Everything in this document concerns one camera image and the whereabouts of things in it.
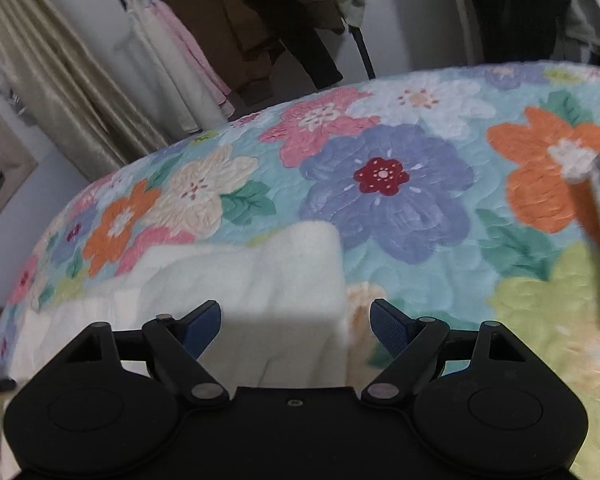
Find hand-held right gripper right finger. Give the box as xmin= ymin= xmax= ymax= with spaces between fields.
xmin=361 ymin=298 xmax=528 ymax=406

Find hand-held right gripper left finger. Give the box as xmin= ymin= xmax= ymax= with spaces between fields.
xmin=62 ymin=300 xmax=229 ymax=407

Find white fleece jacket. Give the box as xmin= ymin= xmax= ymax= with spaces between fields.
xmin=10 ymin=221 xmax=353 ymax=391

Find black clothes rack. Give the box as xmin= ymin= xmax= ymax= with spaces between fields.
xmin=92 ymin=0 xmax=377 ymax=81

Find floral quilted bedspread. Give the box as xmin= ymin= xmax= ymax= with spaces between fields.
xmin=0 ymin=60 xmax=600 ymax=480

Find white hanging dress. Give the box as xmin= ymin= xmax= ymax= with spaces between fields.
xmin=126 ymin=2 xmax=216 ymax=136

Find pink hanging dress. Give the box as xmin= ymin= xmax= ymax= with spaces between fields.
xmin=155 ymin=0 xmax=233 ymax=111

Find black hanging pants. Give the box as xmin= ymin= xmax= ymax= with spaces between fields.
xmin=280 ymin=25 xmax=344 ymax=92

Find beige curtain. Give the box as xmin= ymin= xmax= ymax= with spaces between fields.
xmin=0 ymin=0 xmax=172 ymax=181

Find silver grey hanging garment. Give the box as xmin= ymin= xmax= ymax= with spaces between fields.
xmin=0 ymin=47 xmax=36 ymax=126

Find white curved pole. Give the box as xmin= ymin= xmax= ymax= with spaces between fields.
xmin=444 ymin=0 xmax=483 ymax=67

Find brown hanging garment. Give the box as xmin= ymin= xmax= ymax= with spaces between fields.
xmin=152 ymin=0 xmax=346 ymax=96

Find black hanging jacket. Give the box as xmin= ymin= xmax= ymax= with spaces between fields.
xmin=457 ymin=0 xmax=573 ymax=64

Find beige window frame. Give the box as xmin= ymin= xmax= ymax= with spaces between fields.
xmin=0 ymin=80 xmax=40 ymax=238

